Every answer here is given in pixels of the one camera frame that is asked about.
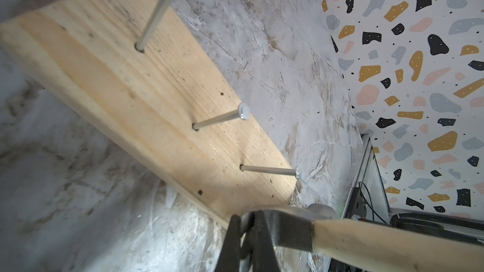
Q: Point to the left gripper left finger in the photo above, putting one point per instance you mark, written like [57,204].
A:
[230,255]

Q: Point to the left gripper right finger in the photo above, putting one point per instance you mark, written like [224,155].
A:
[262,250]

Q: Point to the wooden handle claw hammer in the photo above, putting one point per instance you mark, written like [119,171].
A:
[365,245]

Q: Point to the wooden block with nails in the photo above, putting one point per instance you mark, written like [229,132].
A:
[146,102]

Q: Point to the steel nail near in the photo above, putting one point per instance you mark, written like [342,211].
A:
[271,170]

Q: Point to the steel nail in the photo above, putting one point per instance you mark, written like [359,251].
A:
[242,113]
[271,170]
[152,24]

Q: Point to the steel nail middle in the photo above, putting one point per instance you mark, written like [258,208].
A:
[242,113]

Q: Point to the steel nail far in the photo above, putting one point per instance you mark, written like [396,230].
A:
[152,24]

